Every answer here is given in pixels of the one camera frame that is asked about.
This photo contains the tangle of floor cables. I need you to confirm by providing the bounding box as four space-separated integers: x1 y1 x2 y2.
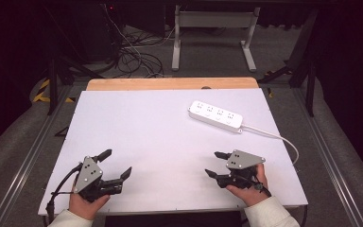
101 3 178 79

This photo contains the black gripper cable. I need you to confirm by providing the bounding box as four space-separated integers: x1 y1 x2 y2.
44 162 85 227
251 176 272 199

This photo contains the black metal stand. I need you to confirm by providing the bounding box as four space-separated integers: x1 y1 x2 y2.
257 9 321 118
44 56 106 116

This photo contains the white power strip cable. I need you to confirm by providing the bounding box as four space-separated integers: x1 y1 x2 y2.
241 123 301 166

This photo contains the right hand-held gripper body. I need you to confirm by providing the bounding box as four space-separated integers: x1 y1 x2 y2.
216 148 267 190

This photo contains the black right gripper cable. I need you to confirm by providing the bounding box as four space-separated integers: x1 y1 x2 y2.
251 176 272 199

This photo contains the person's left hand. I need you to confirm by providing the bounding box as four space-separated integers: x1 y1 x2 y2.
68 183 112 221

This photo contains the person's right hand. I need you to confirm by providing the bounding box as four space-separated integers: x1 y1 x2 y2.
225 163 272 208

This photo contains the white board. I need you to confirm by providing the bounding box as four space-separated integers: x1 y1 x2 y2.
37 87 309 218

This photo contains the white power strip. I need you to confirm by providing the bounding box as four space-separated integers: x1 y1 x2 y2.
187 99 245 135

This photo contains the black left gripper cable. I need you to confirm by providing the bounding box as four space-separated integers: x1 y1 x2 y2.
44 162 85 227

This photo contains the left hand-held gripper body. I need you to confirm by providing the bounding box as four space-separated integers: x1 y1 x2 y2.
73 155 125 203

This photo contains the aluminium floor rail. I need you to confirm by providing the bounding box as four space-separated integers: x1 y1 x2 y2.
0 84 74 227
291 88 363 227

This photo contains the white metal table frame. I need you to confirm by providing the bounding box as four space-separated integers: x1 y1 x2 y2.
170 4 262 73

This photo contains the yellow black hazard tape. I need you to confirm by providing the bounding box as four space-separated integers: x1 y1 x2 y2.
32 78 77 104

